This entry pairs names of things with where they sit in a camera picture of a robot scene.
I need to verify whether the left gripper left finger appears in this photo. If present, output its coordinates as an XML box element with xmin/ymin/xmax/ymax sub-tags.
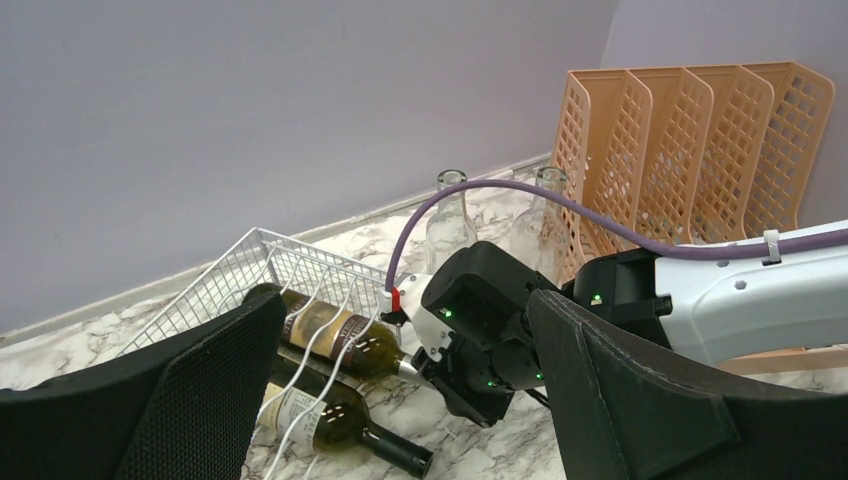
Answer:
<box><xmin>1</xmin><ymin>294</ymin><xmax>287</xmax><ymax>479</ymax></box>

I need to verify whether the clear textured glass bottle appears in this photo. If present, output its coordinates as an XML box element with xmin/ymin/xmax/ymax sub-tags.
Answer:
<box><xmin>508</xmin><ymin>196</ymin><xmax>569</xmax><ymax>285</ymax></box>

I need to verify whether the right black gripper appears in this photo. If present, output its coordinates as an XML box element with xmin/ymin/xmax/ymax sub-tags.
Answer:
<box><xmin>411</xmin><ymin>334</ymin><xmax>547</xmax><ymax>428</ymax></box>

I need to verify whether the clear square glass bottle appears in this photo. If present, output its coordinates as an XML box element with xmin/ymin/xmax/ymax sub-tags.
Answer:
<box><xmin>426</xmin><ymin>191</ymin><xmax>478</xmax><ymax>274</ymax></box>

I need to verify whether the orange plastic file organizer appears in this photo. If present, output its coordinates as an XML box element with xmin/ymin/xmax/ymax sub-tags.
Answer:
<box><xmin>551</xmin><ymin>62</ymin><xmax>847</xmax><ymax>374</ymax></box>

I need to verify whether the silver-neck green wine bottle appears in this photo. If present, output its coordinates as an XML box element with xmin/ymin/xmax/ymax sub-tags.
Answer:
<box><xmin>241</xmin><ymin>282</ymin><xmax>428</xmax><ymax>386</ymax></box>

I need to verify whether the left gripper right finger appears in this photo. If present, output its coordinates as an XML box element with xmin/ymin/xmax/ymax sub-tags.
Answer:
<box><xmin>526</xmin><ymin>290</ymin><xmax>847</xmax><ymax>479</ymax></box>

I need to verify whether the white wire wine rack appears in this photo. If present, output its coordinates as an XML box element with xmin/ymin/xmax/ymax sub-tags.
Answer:
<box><xmin>122</xmin><ymin>228</ymin><xmax>404</xmax><ymax>460</ymax></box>

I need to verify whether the dark-neck green wine bottle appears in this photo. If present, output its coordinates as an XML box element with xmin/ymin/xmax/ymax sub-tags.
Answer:
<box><xmin>259</xmin><ymin>356</ymin><xmax>433</xmax><ymax>479</ymax></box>

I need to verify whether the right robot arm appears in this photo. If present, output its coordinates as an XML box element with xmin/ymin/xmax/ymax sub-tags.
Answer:
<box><xmin>399</xmin><ymin>221</ymin><xmax>847</xmax><ymax>427</ymax></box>

